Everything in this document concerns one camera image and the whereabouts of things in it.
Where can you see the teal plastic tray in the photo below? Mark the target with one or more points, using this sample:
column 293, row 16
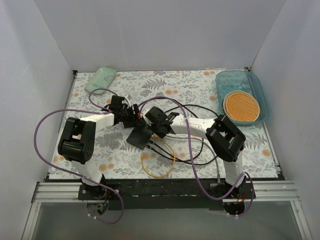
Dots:
column 239, row 80

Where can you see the orange woven round coaster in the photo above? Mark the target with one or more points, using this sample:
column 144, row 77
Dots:
column 241, row 106

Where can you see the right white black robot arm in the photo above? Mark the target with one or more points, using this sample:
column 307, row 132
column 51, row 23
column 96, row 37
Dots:
column 225, row 138

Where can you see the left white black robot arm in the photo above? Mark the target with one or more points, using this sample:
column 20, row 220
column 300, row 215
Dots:
column 77, row 141

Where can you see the floral patterned table mat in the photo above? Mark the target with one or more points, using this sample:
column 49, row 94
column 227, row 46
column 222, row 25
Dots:
column 117, row 159

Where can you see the aluminium frame rail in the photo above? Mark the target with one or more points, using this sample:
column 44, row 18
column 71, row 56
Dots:
column 259, row 191

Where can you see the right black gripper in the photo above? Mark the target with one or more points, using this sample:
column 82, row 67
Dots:
column 149, row 118

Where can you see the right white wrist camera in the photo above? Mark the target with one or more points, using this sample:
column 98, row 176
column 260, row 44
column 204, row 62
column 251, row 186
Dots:
column 144, row 116

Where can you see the black network switch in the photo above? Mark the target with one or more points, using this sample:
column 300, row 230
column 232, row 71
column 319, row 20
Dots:
column 140, row 136

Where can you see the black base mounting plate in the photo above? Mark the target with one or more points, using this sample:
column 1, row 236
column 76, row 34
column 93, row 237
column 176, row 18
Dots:
column 150, row 194

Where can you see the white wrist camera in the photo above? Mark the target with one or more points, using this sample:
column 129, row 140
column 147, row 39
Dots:
column 144, row 116
column 127, row 100

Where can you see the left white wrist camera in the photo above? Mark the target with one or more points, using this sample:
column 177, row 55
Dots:
column 127, row 100

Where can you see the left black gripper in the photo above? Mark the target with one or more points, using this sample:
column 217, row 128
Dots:
column 135, row 116

